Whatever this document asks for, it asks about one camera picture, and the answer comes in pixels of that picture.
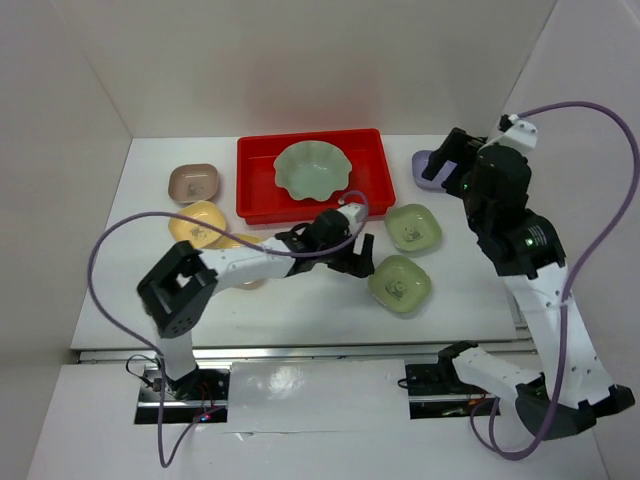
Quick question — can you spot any green square panda plate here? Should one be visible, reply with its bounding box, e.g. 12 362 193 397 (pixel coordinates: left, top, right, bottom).
368 255 432 316

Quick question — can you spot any large green scalloped bowl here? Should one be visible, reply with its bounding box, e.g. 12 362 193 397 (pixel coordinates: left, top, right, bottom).
274 140 353 202

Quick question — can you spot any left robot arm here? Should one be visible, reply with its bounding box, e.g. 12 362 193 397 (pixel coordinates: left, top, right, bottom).
137 203 375 399

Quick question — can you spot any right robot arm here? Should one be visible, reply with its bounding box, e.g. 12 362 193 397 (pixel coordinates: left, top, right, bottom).
422 123 635 441

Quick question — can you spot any red plastic bin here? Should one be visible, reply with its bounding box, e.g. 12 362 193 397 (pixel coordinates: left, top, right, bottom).
236 128 396 225

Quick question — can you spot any purple square panda plate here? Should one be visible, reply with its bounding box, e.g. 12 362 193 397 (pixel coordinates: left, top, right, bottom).
412 150 456 193

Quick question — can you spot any green square plate upper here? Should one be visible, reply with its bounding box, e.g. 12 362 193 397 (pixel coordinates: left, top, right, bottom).
384 203 442 253

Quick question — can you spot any yellow square panda plate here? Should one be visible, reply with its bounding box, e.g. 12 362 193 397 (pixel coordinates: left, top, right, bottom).
212 232 269 291

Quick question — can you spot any yellow square plate upper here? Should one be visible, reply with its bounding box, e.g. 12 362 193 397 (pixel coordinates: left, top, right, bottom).
168 201 227 249

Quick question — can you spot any pink square panda plate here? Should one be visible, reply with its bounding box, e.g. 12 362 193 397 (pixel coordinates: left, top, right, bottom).
167 163 219 204

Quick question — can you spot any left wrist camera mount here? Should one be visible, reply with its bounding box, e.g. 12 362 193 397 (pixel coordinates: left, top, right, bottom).
337 202 368 224

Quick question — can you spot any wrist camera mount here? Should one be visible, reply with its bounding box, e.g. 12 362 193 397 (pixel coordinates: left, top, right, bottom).
337 202 368 224
495 114 538 155

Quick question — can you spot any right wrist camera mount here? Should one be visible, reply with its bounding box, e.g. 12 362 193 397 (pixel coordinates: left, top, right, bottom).
495 114 538 155

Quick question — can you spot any aluminium mounting rail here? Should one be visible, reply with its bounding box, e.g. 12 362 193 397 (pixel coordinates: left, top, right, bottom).
79 339 537 364

